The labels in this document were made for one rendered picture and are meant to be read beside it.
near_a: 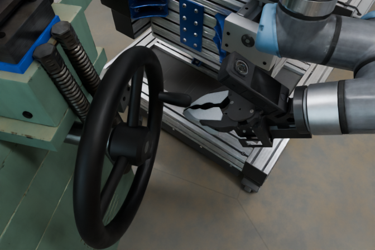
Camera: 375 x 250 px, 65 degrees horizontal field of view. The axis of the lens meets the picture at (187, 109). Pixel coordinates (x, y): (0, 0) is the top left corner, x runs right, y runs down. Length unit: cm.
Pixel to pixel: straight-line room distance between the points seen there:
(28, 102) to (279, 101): 33
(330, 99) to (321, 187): 100
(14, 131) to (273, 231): 104
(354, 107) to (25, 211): 54
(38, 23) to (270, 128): 35
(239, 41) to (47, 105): 47
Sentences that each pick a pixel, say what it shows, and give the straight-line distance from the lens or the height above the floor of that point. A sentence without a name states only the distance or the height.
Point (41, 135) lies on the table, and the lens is 42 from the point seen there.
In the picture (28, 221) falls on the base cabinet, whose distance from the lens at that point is 62.
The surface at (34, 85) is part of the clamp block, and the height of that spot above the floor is 95.
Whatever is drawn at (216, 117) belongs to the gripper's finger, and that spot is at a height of 80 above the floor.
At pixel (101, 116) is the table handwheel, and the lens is 31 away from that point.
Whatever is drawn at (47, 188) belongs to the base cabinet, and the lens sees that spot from 64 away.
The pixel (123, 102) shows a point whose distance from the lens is 80.
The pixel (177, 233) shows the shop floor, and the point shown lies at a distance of 123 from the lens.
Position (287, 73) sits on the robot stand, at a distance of 142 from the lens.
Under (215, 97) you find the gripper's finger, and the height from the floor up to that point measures 80.
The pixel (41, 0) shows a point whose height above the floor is 100.
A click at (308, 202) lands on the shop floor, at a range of 135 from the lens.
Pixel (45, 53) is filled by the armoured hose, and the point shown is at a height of 97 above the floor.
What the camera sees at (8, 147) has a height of 81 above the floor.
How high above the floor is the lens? 119
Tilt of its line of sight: 54 degrees down
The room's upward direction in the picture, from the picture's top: straight up
